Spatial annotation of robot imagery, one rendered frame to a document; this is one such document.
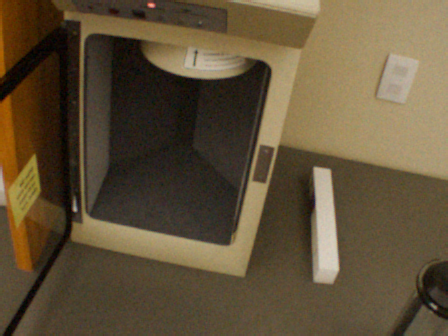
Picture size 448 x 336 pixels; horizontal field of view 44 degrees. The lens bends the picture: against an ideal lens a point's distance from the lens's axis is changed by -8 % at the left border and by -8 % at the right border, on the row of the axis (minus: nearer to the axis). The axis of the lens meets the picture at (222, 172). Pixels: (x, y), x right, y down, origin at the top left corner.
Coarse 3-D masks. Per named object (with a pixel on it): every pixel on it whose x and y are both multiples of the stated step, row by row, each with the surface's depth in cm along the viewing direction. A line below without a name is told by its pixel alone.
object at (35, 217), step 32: (32, 96) 70; (0, 128) 64; (32, 128) 73; (0, 160) 66; (32, 160) 76; (0, 192) 68; (32, 192) 78; (0, 224) 71; (32, 224) 81; (64, 224) 94; (0, 256) 73; (32, 256) 84; (0, 288) 75; (0, 320) 77
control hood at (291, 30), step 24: (192, 0) 61; (216, 0) 60; (240, 0) 59; (264, 0) 58; (288, 0) 58; (312, 0) 60; (168, 24) 71; (240, 24) 66; (264, 24) 64; (288, 24) 63; (312, 24) 61
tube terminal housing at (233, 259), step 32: (96, 32) 76; (128, 32) 76; (160, 32) 75; (192, 32) 74; (288, 64) 76; (288, 96) 79; (256, 192) 91; (96, 224) 100; (256, 224) 95; (160, 256) 103; (192, 256) 102; (224, 256) 101
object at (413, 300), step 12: (420, 276) 78; (420, 288) 77; (408, 300) 83; (420, 300) 77; (432, 300) 75; (408, 312) 81; (420, 312) 78; (432, 312) 75; (444, 312) 74; (396, 324) 85; (408, 324) 81; (420, 324) 79; (432, 324) 77; (444, 324) 76
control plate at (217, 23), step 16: (80, 0) 66; (96, 0) 65; (112, 0) 65; (128, 0) 64; (144, 0) 63; (160, 0) 62; (128, 16) 70; (176, 16) 67; (192, 16) 66; (208, 16) 65; (224, 16) 64; (224, 32) 70
